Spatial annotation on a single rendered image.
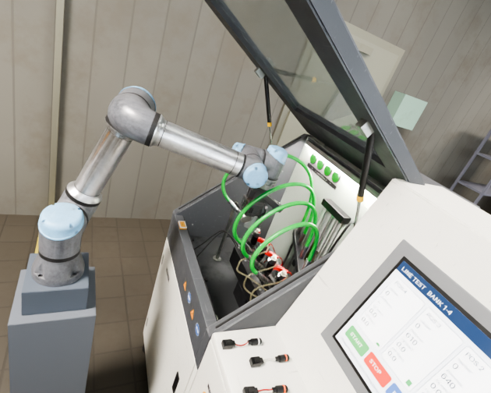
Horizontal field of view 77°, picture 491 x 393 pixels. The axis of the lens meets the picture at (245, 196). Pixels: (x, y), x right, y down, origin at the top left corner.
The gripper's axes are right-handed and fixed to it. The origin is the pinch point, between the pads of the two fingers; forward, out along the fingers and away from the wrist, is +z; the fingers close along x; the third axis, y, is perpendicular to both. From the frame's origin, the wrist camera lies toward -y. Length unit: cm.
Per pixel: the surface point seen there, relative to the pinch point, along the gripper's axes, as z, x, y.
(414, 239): -36, 51, -10
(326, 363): 3, 55, -1
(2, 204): 103, -160, 118
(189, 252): 15.7, -4.3, 20.9
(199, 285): 15.8, 13.5, 21.1
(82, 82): -4, -162, 72
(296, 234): 0.2, 0.7, -22.0
